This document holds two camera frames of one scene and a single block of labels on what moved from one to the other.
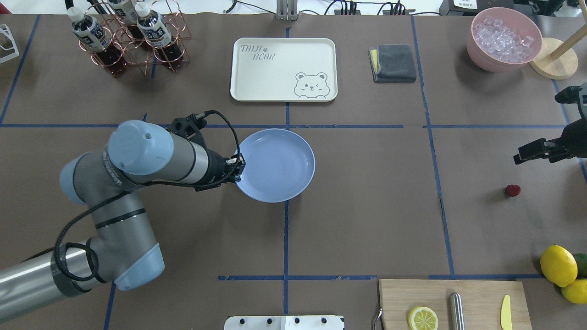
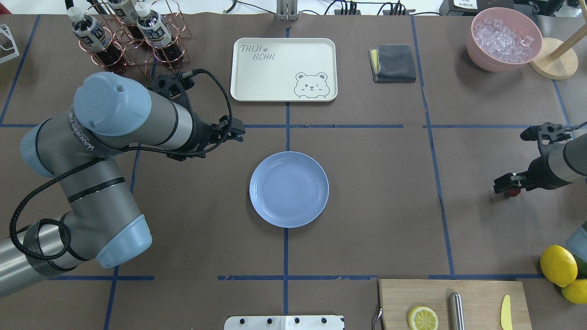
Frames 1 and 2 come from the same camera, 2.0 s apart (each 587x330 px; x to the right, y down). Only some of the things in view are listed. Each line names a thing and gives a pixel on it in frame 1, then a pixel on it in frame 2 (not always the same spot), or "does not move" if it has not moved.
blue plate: [279, 166] -> [289, 189]
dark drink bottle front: [125, 11] does not move
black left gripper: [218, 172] -> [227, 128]
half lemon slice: [422, 318] does not move
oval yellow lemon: [576, 292] does not move
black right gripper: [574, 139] -> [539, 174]
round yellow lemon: [559, 265] does not move
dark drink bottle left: [91, 34] does not move
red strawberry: [512, 190] does not move
